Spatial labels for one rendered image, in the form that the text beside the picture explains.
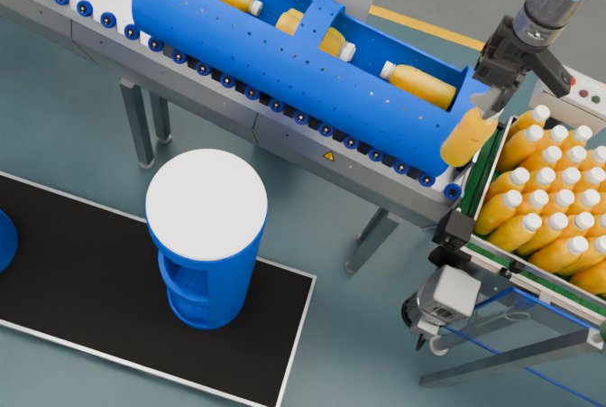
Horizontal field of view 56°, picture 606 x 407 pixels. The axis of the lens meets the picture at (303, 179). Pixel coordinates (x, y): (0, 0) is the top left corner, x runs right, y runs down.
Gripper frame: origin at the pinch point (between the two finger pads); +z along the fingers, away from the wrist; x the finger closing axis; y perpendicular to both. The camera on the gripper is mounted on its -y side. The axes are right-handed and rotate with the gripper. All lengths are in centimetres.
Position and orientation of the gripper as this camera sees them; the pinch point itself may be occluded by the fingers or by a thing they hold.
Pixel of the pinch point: (491, 107)
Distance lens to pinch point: 118.1
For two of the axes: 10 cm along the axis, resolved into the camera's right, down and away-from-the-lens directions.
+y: -9.1, -4.0, 0.7
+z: -1.5, 4.8, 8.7
